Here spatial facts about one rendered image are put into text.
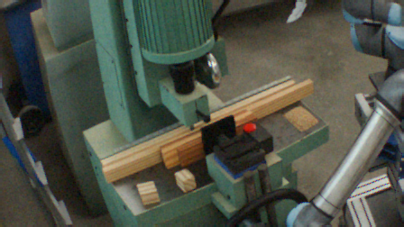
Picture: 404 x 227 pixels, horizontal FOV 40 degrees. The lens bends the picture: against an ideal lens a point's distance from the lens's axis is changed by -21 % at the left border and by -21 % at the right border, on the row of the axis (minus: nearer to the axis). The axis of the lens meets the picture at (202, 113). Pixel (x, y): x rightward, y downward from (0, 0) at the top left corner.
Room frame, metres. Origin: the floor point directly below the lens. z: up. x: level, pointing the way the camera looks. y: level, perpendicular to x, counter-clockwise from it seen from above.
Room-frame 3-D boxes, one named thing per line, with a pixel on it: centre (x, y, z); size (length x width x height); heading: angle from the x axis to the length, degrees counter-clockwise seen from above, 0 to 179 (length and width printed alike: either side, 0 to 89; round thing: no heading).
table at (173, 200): (1.34, -0.05, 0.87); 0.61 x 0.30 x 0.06; 113
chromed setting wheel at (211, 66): (1.59, -0.03, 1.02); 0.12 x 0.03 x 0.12; 23
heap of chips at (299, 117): (1.46, -0.27, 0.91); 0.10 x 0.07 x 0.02; 23
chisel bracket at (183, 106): (1.44, 0.04, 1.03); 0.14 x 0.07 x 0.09; 23
